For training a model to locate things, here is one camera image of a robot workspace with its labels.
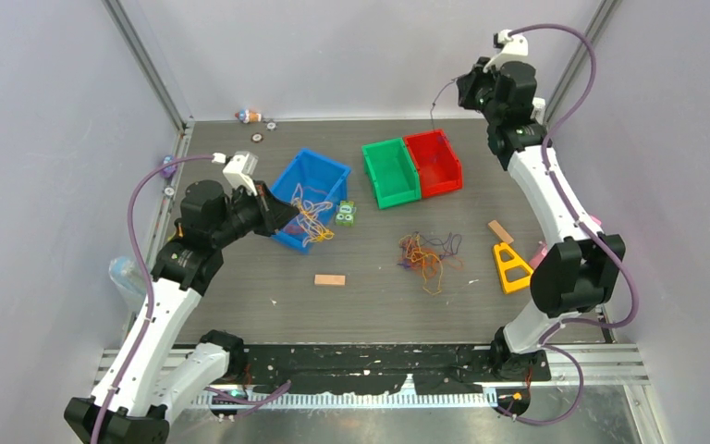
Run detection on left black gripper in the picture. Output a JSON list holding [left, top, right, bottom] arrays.
[[212, 179, 300, 247]]

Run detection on yellow orange string bundle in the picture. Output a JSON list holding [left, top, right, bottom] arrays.
[[288, 180, 337, 248]]

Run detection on purple string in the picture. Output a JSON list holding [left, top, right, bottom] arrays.
[[425, 80, 460, 169]]

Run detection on coloured strings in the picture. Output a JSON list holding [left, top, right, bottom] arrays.
[[396, 230, 465, 297]]

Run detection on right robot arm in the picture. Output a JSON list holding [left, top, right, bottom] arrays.
[[456, 57, 626, 380]]

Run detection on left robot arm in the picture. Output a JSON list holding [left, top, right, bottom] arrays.
[[64, 180, 299, 443]]

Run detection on blue plastic bin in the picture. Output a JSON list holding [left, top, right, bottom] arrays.
[[271, 148, 351, 254]]

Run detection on green owl tile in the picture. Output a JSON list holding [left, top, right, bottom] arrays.
[[335, 200, 357, 227]]

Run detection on white metronome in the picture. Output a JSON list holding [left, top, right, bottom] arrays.
[[531, 97, 546, 125]]

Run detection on wooden block centre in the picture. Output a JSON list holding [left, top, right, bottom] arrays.
[[313, 274, 347, 287]]

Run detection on wooden block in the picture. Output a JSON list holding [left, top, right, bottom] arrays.
[[313, 274, 347, 287], [487, 220, 514, 245]]

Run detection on red plastic bin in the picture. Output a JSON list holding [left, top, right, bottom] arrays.
[[403, 129, 463, 199]]

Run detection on small figurine toy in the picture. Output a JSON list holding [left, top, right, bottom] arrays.
[[234, 108, 263, 124]]

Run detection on purple round toy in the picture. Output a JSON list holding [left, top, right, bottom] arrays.
[[159, 155, 178, 179]]

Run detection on green plastic bin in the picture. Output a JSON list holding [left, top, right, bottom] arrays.
[[361, 138, 422, 209]]

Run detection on wooden block right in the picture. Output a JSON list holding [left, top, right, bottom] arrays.
[[487, 220, 514, 245]]

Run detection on clear plastic bottle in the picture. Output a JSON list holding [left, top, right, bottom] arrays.
[[108, 256, 147, 314]]

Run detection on pink metronome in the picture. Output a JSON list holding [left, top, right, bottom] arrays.
[[529, 212, 591, 269]]

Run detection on yellow triangle toy right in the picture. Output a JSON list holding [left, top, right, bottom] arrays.
[[493, 242, 533, 294]]

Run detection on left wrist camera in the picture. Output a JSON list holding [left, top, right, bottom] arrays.
[[223, 151, 259, 196]]

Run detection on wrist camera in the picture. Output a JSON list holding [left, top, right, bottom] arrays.
[[484, 30, 529, 71], [223, 151, 259, 196]]

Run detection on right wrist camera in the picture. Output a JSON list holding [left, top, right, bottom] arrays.
[[484, 30, 529, 71]]

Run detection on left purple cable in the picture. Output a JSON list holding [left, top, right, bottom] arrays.
[[88, 153, 292, 444]]

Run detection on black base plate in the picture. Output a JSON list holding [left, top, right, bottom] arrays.
[[216, 344, 551, 395]]

